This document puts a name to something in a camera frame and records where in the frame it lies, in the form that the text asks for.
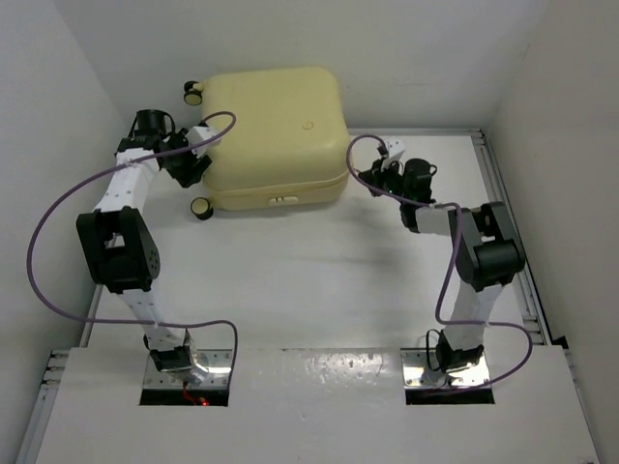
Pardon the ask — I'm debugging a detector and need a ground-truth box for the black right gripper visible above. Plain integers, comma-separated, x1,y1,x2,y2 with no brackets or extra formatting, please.
363,155,412,204

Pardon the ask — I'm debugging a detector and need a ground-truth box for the pale yellow suitcase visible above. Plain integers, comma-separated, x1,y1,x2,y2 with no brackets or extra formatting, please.
184,67,350,211

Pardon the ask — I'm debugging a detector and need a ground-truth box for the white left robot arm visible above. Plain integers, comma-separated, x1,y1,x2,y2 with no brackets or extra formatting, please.
76,109,216,387

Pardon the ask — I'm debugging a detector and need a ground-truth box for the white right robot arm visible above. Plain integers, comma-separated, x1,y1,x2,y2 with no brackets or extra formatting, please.
358,159,525,373

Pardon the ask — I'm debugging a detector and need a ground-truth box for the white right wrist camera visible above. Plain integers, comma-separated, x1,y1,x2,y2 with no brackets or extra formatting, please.
379,138,405,171

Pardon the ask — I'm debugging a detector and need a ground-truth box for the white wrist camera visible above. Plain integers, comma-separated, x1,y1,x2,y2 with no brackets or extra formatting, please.
379,138,405,171
186,126,221,159

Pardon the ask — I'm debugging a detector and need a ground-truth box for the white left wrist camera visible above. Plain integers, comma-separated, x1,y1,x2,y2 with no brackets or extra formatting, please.
186,126,221,159

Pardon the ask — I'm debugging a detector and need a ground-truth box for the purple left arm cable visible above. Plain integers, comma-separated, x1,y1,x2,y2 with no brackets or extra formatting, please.
27,111,240,383

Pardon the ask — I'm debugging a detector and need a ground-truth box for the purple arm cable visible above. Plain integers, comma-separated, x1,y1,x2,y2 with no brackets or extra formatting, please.
27,111,240,383
346,133,535,388

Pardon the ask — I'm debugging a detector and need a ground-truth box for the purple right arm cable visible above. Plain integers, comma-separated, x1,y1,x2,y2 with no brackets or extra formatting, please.
346,133,535,388

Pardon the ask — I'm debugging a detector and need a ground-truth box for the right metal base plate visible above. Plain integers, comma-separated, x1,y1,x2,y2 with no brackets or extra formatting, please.
400,348,490,392

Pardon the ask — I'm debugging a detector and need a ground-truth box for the metal base plate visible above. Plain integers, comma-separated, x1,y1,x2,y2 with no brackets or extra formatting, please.
400,348,490,392
142,349,232,391

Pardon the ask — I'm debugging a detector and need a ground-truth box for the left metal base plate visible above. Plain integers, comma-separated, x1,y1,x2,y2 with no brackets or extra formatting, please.
142,349,232,391

